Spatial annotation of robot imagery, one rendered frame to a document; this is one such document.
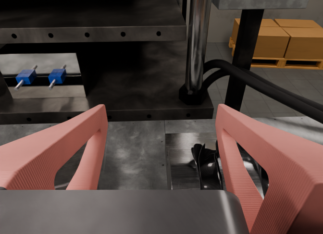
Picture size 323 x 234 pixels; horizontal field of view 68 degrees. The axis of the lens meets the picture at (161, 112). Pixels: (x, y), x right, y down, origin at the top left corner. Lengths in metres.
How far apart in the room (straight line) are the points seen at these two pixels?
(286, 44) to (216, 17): 1.05
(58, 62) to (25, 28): 0.14
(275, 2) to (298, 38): 2.16
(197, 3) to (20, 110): 0.68
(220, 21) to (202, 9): 2.91
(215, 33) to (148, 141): 3.10
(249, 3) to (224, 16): 2.73
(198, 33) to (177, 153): 0.41
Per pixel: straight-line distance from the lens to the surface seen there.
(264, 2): 0.93
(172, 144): 0.59
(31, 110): 0.94
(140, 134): 0.71
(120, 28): 0.81
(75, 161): 0.52
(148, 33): 0.81
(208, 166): 0.54
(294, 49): 3.13
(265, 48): 3.03
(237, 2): 0.90
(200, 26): 0.75
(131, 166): 0.63
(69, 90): 0.94
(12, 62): 0.96
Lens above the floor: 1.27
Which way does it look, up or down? 37 degrees down
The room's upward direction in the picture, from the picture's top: straight up
